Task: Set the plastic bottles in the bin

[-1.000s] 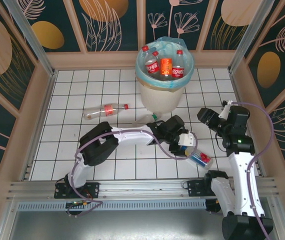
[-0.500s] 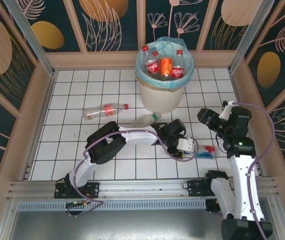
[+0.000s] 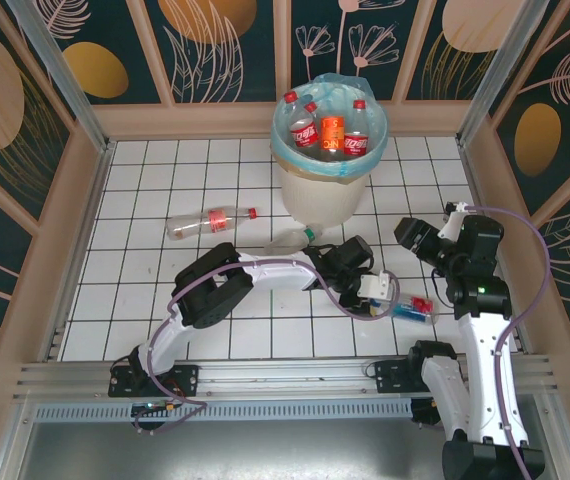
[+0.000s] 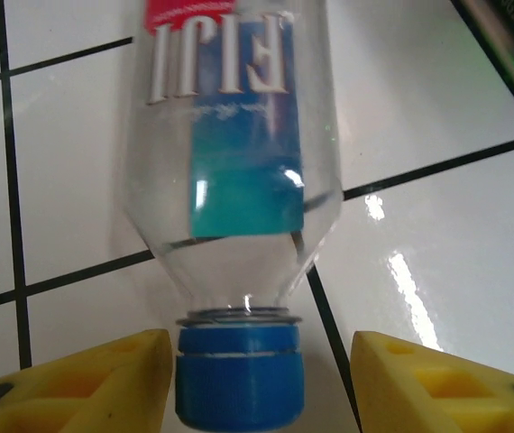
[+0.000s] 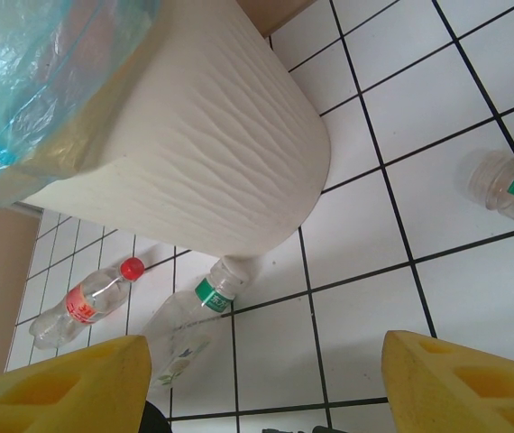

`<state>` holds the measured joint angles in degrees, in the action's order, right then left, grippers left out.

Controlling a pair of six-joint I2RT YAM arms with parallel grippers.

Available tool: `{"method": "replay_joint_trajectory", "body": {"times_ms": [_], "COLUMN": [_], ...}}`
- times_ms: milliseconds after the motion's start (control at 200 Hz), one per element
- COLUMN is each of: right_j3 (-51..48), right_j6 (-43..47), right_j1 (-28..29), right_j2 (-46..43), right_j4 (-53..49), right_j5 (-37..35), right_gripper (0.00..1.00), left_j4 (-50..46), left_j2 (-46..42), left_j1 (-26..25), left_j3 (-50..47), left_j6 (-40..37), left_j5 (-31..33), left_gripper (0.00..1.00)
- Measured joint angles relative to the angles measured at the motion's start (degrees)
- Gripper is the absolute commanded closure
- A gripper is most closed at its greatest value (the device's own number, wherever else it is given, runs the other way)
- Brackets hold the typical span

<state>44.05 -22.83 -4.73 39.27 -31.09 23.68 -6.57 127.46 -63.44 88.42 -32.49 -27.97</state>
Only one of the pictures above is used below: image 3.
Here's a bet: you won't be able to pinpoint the blue red label plastic bottle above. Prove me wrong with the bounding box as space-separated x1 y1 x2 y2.
364 293 439 327

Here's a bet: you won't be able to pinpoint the clear bottle white green cap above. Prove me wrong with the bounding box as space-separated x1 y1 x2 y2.
263 224 327 255

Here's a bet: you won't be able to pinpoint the orange label plastic bottle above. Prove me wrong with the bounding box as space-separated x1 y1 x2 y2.
319 114 345 164

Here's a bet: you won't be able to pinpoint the beige plastic bin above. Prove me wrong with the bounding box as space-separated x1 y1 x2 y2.
274 144 372 229

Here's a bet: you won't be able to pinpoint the light blue bin liner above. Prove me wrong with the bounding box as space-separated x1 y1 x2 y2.
269 72 390 177

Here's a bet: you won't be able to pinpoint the galvanized metal sheet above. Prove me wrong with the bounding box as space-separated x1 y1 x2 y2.
14 419 566 480

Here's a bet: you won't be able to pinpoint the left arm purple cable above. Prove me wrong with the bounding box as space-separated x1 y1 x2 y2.
132 262 400 436

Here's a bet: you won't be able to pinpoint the aluminium side rail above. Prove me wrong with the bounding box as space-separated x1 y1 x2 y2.
457 139 534 354
39 139 116 361

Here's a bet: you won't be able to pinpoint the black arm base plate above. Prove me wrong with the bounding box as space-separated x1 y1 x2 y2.
108 363 201 399
374 359 416 396

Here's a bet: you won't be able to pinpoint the aluminium mounting rail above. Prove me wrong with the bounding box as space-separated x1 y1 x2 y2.
12 353 561 401

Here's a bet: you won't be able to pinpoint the grey slotted cable duct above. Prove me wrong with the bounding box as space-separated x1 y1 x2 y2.
32 402 414 422

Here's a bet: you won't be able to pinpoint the aluminium frame post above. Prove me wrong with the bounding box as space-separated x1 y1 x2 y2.
7 0 116 151
457 0 551 146

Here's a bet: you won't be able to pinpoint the thin orange wires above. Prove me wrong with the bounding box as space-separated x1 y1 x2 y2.
157 379 189 414

